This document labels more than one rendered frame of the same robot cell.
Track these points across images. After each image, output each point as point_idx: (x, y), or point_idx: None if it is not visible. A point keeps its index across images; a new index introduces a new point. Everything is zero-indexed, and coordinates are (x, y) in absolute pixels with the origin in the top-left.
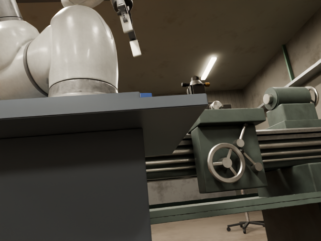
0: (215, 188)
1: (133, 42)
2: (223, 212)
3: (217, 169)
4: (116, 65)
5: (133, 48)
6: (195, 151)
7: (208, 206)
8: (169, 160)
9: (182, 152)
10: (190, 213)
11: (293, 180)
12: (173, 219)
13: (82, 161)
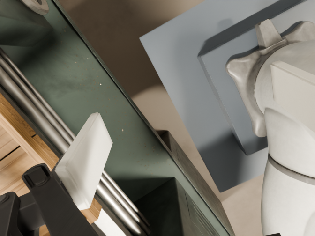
0: (43, 17)
1: (84, 180)
2: (66, 12)
3: (24, 4)
4: (311, 40)
5: (100, 164)
6: (0, 38)
7: (74, 26)
8: (26, 89)
9: (1, 67)
10: (92, 48)
11: None
12: (105, 64)
13: None
